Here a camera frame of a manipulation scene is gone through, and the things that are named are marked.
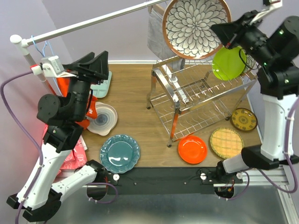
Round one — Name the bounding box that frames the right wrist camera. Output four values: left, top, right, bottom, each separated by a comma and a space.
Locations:
249, 0, 283, 25

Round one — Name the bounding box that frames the large floral plate brown rim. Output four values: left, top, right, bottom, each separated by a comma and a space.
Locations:
239, 49, 258, 75

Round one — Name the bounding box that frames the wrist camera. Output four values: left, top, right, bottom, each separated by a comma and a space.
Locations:
249, 0, 283, 25
30, 56, 76, 78

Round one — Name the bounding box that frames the blue wire hanger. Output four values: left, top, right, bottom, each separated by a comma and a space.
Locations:
33, 40, 61, 95

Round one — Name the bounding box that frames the pink plastic bag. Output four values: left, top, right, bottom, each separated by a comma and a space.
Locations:
41, 125, 87, 175

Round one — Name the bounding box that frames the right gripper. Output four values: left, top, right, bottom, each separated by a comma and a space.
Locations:
211, 9, 277, 66

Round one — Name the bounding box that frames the white clothes rail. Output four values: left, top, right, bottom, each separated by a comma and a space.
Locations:
9, 0, 180, 103

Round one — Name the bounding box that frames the metal dish rack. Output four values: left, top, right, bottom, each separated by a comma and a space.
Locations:
146, 56, 257, 147

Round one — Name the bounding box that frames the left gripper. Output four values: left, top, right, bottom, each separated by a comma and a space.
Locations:
60, 50, 111, 119

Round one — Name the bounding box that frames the orange plate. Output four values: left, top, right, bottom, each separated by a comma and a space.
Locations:
178, 135, 207, 165

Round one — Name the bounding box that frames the teal scalloped plate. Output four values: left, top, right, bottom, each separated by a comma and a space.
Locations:
99, 134, 140, 174

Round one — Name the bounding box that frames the lime green plate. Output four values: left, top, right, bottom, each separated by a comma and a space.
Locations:
212, 46, 246, 81

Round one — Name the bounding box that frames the woven bamboo plate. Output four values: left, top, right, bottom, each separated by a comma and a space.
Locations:
209, 128, 244, 159

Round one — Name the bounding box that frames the yellow patterned dark plate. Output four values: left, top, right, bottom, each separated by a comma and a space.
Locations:
230, 108, 258, 132

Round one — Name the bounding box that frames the grey hanging cloth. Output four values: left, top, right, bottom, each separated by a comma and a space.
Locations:
147, 11, 177, 60

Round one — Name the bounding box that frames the orange oven mitt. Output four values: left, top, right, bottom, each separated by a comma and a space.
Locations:
56, 77, 98, 130

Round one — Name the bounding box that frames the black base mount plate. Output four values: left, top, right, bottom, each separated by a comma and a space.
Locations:
95, 167, 243, 195

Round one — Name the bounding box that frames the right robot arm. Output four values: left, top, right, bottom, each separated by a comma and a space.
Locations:
211, 11, 299, 183

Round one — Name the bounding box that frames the wooden clip hanger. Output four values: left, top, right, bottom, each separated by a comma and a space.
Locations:
148, 4, 165, 18

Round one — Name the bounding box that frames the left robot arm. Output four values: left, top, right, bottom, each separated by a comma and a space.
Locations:
7, 51, 109, 223

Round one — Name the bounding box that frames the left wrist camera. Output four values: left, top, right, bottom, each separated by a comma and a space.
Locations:
30, 56, 76, 78

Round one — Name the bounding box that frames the light blue divided tray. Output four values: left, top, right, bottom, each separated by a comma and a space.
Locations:
91, 71, 112, 98

